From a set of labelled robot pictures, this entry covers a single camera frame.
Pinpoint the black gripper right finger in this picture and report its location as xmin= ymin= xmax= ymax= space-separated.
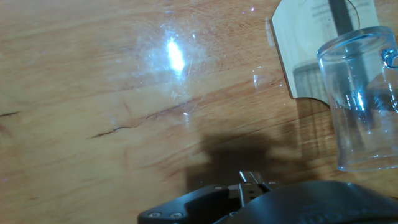
xmin=255 ymin=174 xmax=284 ymax=194

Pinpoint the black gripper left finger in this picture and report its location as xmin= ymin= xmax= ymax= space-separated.
xmin=137 ymin=170 xmax=257 ymax=224

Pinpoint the wooden cup rack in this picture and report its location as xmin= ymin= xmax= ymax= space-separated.
xmin=269 ymin=0 xmax=382 ymax=106

